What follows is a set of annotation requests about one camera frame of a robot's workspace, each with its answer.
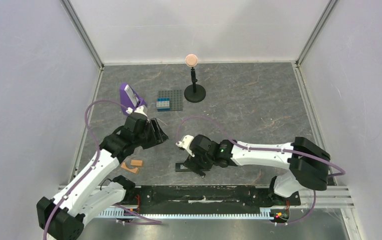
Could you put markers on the black remote control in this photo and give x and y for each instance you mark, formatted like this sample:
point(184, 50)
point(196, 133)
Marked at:
point(180, 167)

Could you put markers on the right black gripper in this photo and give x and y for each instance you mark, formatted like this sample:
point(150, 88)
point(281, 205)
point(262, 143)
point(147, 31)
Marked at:
point(195, 164)

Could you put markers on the white cable duct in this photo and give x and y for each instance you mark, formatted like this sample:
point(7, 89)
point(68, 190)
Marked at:
point(262, 214)

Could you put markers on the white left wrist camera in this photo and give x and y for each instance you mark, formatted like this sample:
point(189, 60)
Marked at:
point(142, 110)

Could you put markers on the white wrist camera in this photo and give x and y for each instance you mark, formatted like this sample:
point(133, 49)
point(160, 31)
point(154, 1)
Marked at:
point(142, 110)
point(184, 144)

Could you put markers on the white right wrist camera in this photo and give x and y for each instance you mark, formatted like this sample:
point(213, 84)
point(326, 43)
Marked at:
point(184, 144)

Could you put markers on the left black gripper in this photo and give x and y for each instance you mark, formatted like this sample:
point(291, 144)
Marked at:
point(157, 137)

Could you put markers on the black stand with pink ball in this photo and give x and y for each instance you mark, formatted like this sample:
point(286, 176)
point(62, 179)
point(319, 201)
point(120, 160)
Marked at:
point(193, 93)

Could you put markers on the orange wooden arch block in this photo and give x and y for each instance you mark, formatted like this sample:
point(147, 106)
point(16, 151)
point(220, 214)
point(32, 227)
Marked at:
point(133, 169)

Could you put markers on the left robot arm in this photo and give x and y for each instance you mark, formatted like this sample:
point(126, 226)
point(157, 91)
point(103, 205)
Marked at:
point(65, 215)

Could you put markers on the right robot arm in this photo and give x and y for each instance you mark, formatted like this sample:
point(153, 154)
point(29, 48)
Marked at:
point(305, 162)

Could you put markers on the blue white lego bricks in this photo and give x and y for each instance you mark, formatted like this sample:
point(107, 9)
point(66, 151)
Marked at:
point(163, 104)

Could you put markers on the purple metronome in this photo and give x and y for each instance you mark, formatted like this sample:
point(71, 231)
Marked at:
point(129, 99)

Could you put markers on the black base frame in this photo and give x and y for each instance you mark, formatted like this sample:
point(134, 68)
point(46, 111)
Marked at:
point(205, 199)

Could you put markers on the grey lego baseplate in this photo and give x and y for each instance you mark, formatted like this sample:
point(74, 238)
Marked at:
point(175, 96)

